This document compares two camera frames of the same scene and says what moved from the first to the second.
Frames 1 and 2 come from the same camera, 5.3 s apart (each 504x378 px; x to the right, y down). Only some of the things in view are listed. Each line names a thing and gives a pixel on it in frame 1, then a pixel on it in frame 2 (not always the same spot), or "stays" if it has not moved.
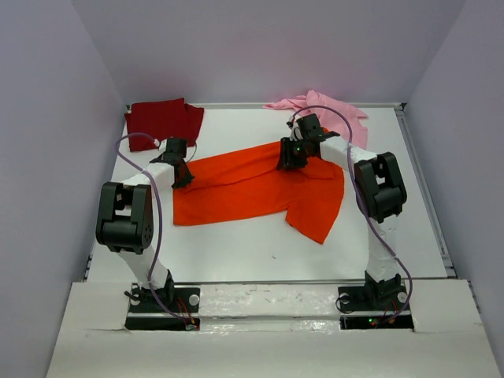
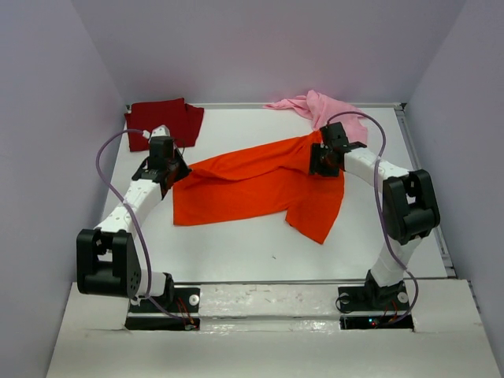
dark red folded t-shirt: x=164 y=120 stays
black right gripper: x=287 y=160 -> x=317 y=149
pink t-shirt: x=334 y=116 stays
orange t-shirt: x=249 y=181 stays
